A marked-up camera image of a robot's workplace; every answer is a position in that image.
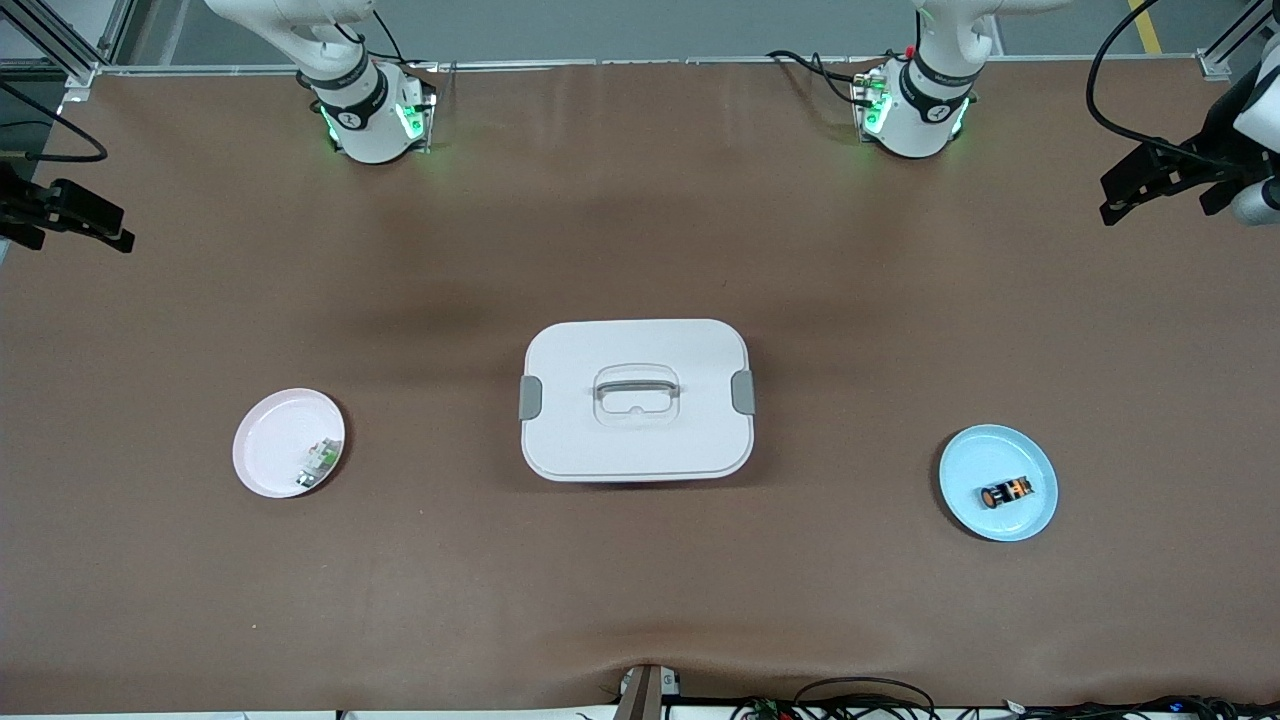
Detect metal table edge bracket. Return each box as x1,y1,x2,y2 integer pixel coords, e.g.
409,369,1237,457
613,664,683,720

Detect brown table mat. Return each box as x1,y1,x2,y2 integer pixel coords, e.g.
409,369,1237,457
0,58,1280,713

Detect aluminium frame post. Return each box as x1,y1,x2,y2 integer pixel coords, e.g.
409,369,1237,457
0,0,137,101
1196,0,1280,81

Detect light blue round plate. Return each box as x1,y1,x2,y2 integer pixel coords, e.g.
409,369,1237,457
938,424,1059,543

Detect black arm base cable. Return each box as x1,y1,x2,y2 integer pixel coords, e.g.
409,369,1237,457
765,48,883,107
335,8,407,67

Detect pink round plate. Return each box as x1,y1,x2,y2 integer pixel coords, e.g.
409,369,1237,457
232,388,347,499

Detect black right arm base cable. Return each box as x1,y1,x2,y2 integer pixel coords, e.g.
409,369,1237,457
335,8,407,67

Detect black left arm base cable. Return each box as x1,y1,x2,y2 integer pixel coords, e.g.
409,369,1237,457
765,48,883,107

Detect green white switch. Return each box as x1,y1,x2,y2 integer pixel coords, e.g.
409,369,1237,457
295,437,342,491

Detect black looped cable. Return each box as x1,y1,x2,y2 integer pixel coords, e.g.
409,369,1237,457
794,677,937,720

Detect white lidded box grey latches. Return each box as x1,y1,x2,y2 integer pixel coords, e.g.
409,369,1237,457
518,318,758,484

